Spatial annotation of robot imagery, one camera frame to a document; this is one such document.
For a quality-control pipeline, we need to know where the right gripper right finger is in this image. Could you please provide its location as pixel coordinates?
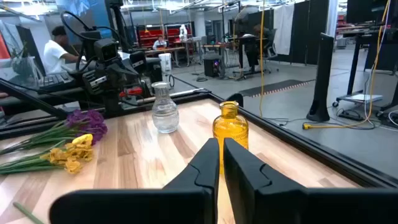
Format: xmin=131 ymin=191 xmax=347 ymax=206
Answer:
xmin=223 ymin=138 xmax=398 ymax=224

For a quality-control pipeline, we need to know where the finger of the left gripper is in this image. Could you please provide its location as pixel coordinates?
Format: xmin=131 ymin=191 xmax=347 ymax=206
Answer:
xmin=120 ymin=58 xmax=139 ymax=90
xmin=105 ymin=62 xmax=124 ymax=93

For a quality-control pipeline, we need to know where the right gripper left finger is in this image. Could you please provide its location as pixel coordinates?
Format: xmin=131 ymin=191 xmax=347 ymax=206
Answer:
xmin=49 ymin=138 xmax=220 ymax=224

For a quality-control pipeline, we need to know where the purple flower bunch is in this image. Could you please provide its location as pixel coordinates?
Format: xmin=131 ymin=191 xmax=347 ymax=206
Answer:
xmin=0 ymin=109 xmax=109 ymax=156

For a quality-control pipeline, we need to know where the clear glass vase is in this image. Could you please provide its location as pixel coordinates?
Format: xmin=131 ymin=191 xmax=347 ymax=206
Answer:
xmin=151 ymin=81 xmax=180 ymax=134

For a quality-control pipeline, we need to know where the amber glass vase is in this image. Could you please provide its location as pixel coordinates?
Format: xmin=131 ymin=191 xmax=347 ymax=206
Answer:
xmin=212 ymin=100 xmax=249 ymax=175

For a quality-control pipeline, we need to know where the red box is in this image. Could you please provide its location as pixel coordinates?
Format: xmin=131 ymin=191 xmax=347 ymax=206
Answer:
xmin=119 ymin=86 xmax=144 ymax=98

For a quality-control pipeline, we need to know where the black keyboard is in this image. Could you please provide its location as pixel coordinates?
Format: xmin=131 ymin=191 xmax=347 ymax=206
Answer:
xmin=39 ymin=72 xmax=77 ymax=93

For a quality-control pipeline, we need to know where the white bin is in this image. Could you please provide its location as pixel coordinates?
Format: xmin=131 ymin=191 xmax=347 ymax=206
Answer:
xmin=158 ymin=52 xmax=173 ymax=73

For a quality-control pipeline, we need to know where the red storage rack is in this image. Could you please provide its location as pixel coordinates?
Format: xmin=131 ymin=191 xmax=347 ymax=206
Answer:
xmin=136 ymin=27 xmax=193 ymax=47

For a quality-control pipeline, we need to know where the black monitor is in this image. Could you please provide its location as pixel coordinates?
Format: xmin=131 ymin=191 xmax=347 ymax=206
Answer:
xmin=0 ymin=20 xmax=47 ymax=77

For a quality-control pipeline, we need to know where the grey desk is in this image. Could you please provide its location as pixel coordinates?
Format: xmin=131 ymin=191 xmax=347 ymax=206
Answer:
xmin=0 ymin=58 xmax=162 ymax=108

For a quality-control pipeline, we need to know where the black computer tower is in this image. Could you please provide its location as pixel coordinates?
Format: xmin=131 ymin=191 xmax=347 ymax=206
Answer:
xmin=203 ymin=55 xmax=222 ymax=78

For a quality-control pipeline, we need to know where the black clamp knob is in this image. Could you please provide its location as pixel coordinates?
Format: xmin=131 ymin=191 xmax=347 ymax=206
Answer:
xmin=225 ymin=92 xmax=245 ymax=108

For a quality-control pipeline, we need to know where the black mat striped edge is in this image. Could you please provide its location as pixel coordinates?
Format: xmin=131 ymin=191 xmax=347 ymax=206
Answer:
xmin=238 ymin=79 xmax=315 ymax=98

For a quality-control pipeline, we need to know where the black power strip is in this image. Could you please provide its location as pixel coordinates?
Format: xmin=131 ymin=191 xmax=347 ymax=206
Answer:
xmin=337 ymin=109 xmax=365 ymax=122

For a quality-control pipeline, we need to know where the black floor stand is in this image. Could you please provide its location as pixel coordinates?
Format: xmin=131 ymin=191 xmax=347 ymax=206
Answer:
xmin=306 ymin=32 xmax=335 ymax=123

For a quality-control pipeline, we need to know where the white hanging cloth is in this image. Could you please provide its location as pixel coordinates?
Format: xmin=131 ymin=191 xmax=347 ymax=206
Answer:
xmin=272 ymin=3 xmax=295 ymax=56

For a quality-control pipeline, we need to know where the black rolling desk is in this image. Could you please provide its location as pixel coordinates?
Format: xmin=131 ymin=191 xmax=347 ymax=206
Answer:
xmin=331 ymin=29 xmax=398 ymax=108

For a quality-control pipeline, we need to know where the black partition panel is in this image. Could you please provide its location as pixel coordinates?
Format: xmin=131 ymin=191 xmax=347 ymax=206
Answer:
xmin=247 ymin=0 xmax=330 ymax=65

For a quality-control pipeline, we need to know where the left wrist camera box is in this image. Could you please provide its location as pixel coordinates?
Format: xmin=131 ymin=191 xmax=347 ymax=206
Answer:
xmin=93 ymin=38 xmax=119 ymax=62

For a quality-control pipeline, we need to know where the yellow extension cord with plug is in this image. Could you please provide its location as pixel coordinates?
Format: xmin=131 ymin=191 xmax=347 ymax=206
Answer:
xmin=302 ymin=0 xmax=392 ymax=131

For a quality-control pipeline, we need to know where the yellow hanging cable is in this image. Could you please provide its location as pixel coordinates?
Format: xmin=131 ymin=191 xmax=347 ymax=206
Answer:
xmin=258 ymin=0 xmax=266 ymax=118

